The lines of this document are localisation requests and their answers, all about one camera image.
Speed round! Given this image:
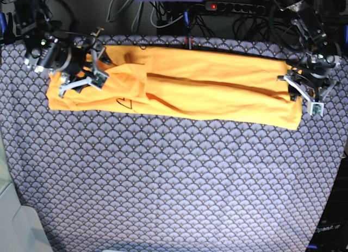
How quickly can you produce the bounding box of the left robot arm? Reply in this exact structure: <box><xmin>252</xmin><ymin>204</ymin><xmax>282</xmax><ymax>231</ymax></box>
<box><xmin>269</xmin><ymin>0</ymin><xmax>341</xmax><ymax>116</ymax></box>

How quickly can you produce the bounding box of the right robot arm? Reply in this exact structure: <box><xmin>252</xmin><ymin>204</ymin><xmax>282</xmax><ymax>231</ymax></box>
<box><xmin>11</xmin><ymin>0</ymin><xmax>111</xmax><ymax>97</ymax></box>

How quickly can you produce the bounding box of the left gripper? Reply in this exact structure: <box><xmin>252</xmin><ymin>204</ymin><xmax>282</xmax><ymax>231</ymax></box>
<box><xmin>277</xmin><ymin>69</ymin><xmax>339</xmax><ymax>116</ymax></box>

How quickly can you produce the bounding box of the white cable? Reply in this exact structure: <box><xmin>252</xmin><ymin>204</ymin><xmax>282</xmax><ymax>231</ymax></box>
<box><xmin>150</xmin><ymin>2</ymin><xmax>185</xmax><ymax>29</ymax></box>

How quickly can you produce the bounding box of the black power strip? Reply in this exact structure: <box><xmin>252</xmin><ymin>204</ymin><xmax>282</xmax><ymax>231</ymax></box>
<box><xmin>205</xmin><ymin>2</ymin><xmax>266</xmax><ymax>15</ymax></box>

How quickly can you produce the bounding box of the red black clip marker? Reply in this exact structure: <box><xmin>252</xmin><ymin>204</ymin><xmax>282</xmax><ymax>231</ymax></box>
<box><xmin>185</xmin><ymin>36</ymin><xmax>193</xmax><ymax>50</ymax></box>

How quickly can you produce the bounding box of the white plastic bin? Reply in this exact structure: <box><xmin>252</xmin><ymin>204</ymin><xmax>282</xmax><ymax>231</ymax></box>
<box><xmin>0</xmin><ymin>143</ymin><xmax>54</xmax><ymax>252</ymax></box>

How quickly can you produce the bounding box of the yellow T-shirt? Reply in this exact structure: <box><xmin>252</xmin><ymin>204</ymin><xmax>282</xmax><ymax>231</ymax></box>
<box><xmin>46</xmin><ymin>46</ymin><xmax>302</xmax><ymax>130</ymax></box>

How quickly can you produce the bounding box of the blue cable plug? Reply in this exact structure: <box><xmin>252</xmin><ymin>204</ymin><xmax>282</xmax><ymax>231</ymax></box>
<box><xmin>183</xmin><ymin>11</ymin><xmax>189</xmax><ymax>29</ymax></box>

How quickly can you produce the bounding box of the black OpenArm box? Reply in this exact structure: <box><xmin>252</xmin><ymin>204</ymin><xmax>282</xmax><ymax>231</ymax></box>
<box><xmin>306</xmin><ymin>157</ymin><xmax>347</xmax><ymax>251</ymax></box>

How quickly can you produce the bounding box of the blue patterned table cloth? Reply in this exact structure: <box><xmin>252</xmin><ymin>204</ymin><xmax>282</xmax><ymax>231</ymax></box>
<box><xmin>1</xmin><ymin>43</ymin><xmax>347</xmax><ymax>251</ymax></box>

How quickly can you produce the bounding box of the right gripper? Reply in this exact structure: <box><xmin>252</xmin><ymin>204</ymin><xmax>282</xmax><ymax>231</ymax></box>
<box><xmin>57</xmin><ymin>28</ymin><xmax>112</xmax><ymax>98</ymax></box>

